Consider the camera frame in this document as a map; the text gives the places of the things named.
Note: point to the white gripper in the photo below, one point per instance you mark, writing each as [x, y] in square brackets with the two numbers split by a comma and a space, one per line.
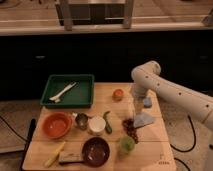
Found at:
[138, 93]

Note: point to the white brush in tray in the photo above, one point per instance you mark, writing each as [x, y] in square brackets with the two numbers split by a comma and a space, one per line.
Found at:
[56, 98]

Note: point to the grey blue folded cloth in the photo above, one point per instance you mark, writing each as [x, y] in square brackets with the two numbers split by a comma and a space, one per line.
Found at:
[141, 119]

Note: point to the green translucent cup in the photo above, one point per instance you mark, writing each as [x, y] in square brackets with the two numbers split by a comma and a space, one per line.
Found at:
[126, 144]

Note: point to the dark purple bowl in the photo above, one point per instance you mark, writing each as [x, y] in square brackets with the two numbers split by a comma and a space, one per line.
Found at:
[95, 152]

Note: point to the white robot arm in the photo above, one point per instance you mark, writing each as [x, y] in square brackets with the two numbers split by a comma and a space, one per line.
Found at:
[147, 77]

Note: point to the wooden chair legs background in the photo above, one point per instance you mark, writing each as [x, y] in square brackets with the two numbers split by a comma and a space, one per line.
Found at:
[94, 12]

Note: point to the red orange bowl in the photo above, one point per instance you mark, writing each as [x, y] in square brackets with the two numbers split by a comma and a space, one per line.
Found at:
[56, 125]

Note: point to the small metal measuring cup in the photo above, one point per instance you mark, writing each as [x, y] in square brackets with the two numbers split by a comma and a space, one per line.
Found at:
[81, 120]

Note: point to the green plastic tray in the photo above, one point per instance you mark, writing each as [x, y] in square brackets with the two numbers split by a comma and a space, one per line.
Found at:
[80, 96]

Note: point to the blue sponge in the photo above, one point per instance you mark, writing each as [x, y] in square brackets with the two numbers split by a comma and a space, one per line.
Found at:
[147, 102]

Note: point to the yellow banana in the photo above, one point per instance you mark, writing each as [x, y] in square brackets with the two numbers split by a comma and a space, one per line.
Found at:
[54, 155]

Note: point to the white round container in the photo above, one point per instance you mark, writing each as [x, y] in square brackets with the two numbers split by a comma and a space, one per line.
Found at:
[97, 125]

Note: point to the bunch of dark grapes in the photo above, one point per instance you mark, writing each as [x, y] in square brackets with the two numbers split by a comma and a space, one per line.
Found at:
[130, 129]

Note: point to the wooden block brush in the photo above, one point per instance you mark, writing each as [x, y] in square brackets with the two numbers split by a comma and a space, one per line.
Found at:
[67, 157]

